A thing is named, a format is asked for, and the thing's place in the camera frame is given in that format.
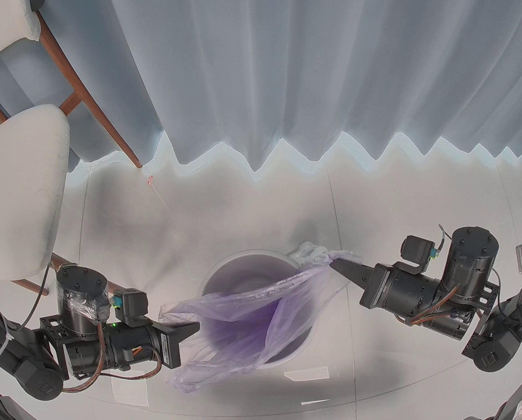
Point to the white trash bin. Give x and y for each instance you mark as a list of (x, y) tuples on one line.
[(243, 269)]

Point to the small red scrap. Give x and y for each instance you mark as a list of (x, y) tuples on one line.
[(150, 180)]

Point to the purple plastic bag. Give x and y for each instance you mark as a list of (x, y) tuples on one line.
[(243, 317)]

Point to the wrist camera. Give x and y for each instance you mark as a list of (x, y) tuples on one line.
[(134, 306), (416, 250)]

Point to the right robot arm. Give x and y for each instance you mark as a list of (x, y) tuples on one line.
[(469, 256)]

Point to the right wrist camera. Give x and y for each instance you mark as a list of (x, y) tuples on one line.
[(416, 250)]

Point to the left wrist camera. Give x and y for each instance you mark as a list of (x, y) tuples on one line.
[(134, 306)]

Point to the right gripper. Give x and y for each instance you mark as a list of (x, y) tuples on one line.
[(410, 295)]

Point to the pale blue curtain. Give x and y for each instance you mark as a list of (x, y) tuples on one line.
[(287, 59)]

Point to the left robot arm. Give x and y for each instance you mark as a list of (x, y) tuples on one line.
[(81, 295)]

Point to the white padded wooden chair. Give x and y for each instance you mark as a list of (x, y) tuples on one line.
[(20, 190)]

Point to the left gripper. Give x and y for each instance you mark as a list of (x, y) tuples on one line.
[(134, 344)]

